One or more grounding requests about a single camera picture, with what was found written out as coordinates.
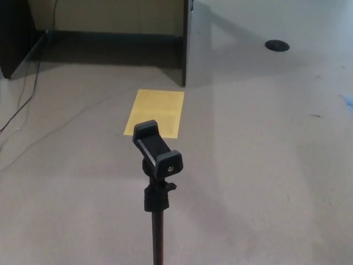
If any black tripod with phone holder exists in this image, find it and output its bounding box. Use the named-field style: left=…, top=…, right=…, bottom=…
left=132, top=119, right=184, bottom=265

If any yellow paper sheet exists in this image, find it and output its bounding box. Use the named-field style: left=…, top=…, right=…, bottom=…
left=124, top=88, right=185, bottom=139

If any black round floor cover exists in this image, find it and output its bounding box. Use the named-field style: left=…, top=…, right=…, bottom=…
left=265, top=39, right=290, bottom=52

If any dark wooden desk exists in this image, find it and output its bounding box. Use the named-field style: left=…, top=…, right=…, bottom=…
left=0, top=0, right=194, bottom=88

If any light grey floor cable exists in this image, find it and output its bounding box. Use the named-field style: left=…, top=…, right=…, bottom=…
left=0, top=89, right=138, bottom=173

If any black floor cable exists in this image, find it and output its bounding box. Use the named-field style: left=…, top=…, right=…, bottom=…
left=0, top=0, right=59, bottom=133

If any thin grey floor cable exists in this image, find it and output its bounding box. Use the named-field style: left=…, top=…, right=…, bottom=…
left=0, top=59, right=30, bottom=152

